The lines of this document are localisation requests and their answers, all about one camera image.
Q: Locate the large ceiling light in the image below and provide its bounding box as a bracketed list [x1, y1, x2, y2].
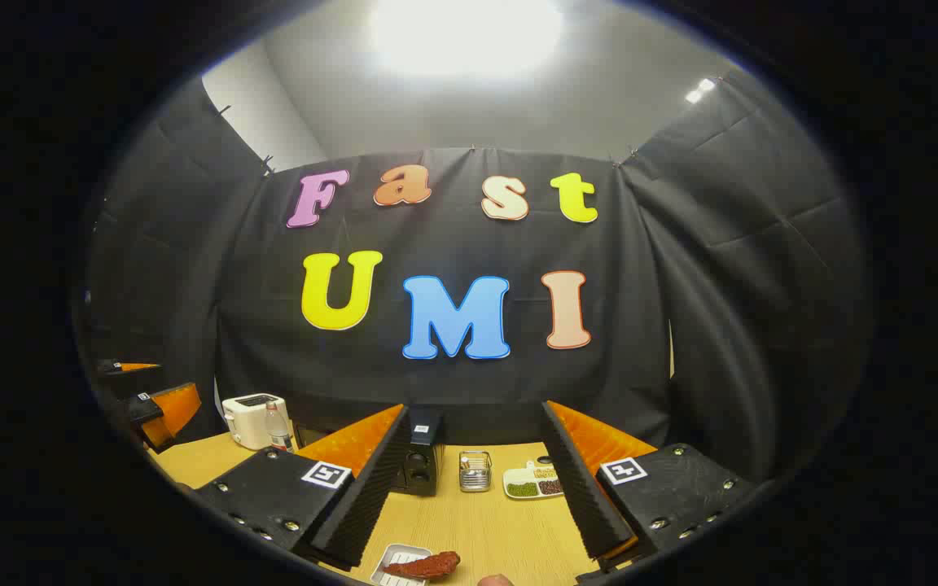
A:
[367, 0, 568, 82]

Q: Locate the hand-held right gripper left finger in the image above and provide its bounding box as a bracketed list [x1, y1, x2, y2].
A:
[192, 403, 413, 571]

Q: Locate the clear plastic bottle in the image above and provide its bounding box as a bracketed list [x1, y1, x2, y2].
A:
[264, 400, 294, 453]

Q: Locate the white toaster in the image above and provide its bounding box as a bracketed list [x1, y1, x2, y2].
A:
[221, 393, 295, 451]

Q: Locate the white rectangular tray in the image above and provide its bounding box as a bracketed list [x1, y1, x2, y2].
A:
[371, 544, 433, 586]

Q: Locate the metal wire basket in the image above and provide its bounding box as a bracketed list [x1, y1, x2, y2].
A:
[458, 450, 493, 493]

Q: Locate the black electric oven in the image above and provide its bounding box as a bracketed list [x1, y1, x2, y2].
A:
[392, 407, 445, 497]

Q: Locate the black backdrop cloth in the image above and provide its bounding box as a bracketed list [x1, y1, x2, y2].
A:
[82, 69, 873, 489]

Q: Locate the white divided plate with beans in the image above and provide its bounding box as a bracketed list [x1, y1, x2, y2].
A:
[503, 460, 565, 500]

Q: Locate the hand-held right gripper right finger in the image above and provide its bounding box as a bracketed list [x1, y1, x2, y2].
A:
[538, 399, 759, 575]

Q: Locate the red meat piece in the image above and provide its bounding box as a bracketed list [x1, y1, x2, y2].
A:
[384, 551, 462, 580]

